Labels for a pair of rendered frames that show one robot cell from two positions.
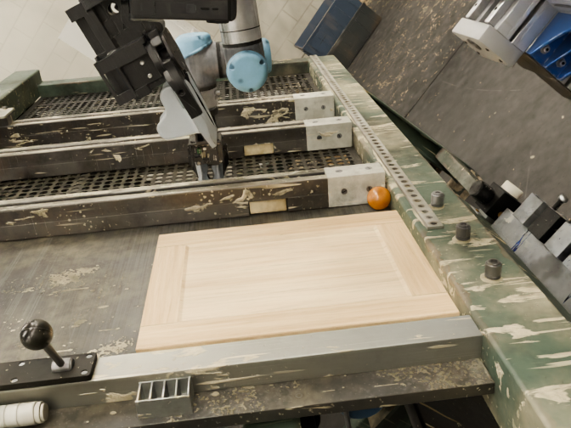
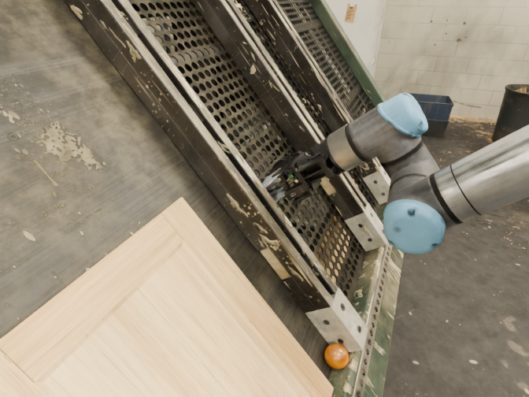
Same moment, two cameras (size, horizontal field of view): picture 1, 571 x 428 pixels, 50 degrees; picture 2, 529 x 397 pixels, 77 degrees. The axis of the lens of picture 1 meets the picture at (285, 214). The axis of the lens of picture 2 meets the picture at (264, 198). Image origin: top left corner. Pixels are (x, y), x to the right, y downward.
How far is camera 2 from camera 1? 76 cm
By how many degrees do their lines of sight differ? 15
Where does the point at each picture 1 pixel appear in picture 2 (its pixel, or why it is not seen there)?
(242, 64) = (421, 225)
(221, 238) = (212, 266)
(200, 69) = (381, 142)
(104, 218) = (171, 122)
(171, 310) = (57, 346)
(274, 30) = (403, 72)
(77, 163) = (227, 36)
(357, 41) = not seen: hidden behind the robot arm
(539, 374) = not seen: outside the picture
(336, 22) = (427, 111)
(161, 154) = (276, 105)
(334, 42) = not seen: hidden behind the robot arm
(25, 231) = (108, 46)
